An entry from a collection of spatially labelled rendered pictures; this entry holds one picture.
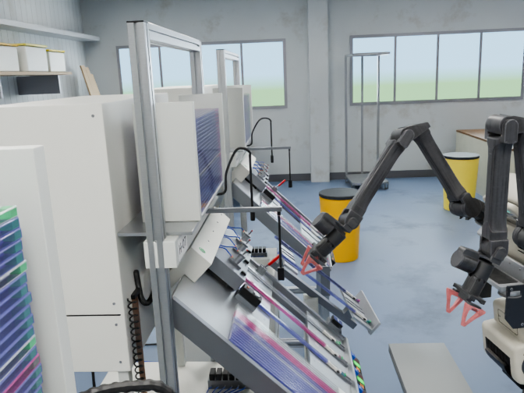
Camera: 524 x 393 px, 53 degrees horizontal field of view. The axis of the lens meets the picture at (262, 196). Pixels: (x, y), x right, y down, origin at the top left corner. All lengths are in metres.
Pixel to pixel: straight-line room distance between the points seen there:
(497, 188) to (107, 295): 1.16
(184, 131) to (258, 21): 7.44
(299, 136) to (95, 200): 7.55
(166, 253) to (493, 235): 0.98
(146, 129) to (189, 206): 0.27
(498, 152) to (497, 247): 0.29
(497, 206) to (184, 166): 0.94
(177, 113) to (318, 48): 7.25
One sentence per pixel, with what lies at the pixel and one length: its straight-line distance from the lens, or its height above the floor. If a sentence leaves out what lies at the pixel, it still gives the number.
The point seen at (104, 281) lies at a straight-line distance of 1.45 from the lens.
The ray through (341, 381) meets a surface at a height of 0.75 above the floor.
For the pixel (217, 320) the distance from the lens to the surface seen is 1.53.
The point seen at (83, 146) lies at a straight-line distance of 1.37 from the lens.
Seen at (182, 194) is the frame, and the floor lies 1.47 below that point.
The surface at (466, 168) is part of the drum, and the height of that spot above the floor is 0.56.
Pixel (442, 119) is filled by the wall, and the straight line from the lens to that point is 9.13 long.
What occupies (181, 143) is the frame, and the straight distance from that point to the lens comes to 1.41.
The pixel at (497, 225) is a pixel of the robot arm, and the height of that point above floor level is 1.30.
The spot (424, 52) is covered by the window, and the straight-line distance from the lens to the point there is 9.00.
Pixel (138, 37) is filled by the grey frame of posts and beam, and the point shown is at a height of 1.86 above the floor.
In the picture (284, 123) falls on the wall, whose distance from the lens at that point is 8.78.
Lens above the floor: 1.77
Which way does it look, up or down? 13 degrees down
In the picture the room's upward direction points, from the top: 2 degrees counter-clockwise
